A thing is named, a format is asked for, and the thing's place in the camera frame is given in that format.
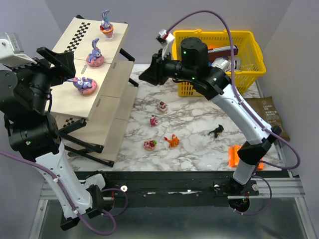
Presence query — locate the purple bunny pink donut toy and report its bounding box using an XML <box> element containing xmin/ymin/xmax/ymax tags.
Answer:
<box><xmin>67</xmin><ymin>77</ymin><xmax>98</xmax><ymax>96</ymax></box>

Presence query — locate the purple bunny cupcake toy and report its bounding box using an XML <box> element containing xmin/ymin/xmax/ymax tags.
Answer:
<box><xmin>100</xmin><ymin>9</ymin><xmax>114</xmax><ymax>39</ymax></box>

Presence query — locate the orange dragon toy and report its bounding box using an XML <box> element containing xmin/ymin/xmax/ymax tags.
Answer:
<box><xmin>164</xmin><ymin>134</ymin><xmax>180</xmax><ymax>148</ymax></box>

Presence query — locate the black dragon toy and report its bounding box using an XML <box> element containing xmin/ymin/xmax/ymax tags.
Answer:
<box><xmin>208</xmin><ymin>124</ymin><xmax>224</xmax><ymax>138</ymax></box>

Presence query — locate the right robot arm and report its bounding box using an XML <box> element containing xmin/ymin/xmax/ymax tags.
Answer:
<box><xmin>139</xmin><ymin>37</ymin><xmax>281</xmax><ymax>186</ymax></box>

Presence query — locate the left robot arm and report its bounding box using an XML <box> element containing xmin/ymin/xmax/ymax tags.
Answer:
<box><xmin>0</xmin><ymin>47</ymin><xmax>105</xmax><ymax>230</ymax></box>

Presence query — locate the beige tiered shelf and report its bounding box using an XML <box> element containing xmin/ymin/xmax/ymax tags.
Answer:
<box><xmin>51</xmin><ymin>16</ymin><xmax>139</xmax><ymax>167</ymax></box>

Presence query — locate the strawberry cake slice toy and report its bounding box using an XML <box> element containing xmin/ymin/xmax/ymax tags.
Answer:
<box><xmin>157</xmin><ymin>101</ymin><xmax>168</xmax><ymax>114</ymax></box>

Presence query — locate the pink bear toy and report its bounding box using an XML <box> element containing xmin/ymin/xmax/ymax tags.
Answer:
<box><xmin>150</xmin><ymin>115</ymin><xmax>159</xmax><ymax>127</ymax></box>

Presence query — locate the purple box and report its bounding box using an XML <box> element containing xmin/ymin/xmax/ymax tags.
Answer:
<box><xmin>208</xmin><ymin>46</ymin><xmax>231</xmax><ymax>61</ymax></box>

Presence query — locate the strawberry tart toy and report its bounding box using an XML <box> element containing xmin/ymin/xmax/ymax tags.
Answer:
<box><xmin>144</xmin><ymin>140</ymin><xmax>157</xmax><ymax>151</ymax></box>

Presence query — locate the white bottle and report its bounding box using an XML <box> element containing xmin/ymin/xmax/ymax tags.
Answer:
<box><xmin>234</xmin><ymin>56</ymin><xmax>241</xmax><ymax>71</ymax></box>

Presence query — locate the yellow plastic basket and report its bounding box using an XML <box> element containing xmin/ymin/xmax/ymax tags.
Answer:
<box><xmin>172</xmin><ymin>29</ymin><xmax>266</xmax><ymax>94</ymax></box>

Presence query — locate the brown coffee bag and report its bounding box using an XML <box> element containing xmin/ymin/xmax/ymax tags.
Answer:
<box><xmin>245</xmin><ymin>97</ymin><xmax>290</xmax><ymax>141</ymax></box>

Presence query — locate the orange snack box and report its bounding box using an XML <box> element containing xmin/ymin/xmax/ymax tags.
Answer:
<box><xmin>228</xmin><ymin>145</ymin><xmax>256</xmax><ymax>168</ymax></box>

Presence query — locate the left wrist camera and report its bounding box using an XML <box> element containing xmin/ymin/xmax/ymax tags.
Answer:
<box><xmin>0</xmin><ymin>32</ymin><xmax>36</xmax><ymax>68</ymax></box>

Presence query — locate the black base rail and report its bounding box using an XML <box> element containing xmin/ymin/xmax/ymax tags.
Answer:
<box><xmin>72</xmin><ymin>170</ymin><xmax>260</xmax><ymax>209</ymax></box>

